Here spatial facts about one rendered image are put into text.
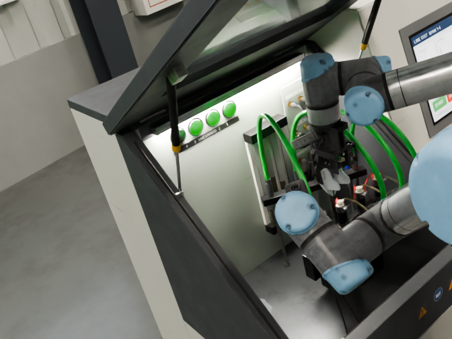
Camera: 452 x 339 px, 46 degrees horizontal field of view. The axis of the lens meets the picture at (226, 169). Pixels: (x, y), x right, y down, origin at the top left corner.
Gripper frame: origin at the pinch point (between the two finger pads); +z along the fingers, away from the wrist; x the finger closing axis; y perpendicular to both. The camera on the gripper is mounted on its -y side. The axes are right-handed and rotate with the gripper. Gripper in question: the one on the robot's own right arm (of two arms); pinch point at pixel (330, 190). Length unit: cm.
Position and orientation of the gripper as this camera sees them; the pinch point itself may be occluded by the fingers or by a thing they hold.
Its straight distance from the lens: 137.7
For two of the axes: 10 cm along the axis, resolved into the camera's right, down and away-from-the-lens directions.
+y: 6.0, 2.5, -7.6
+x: 7.7, -4.5, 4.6
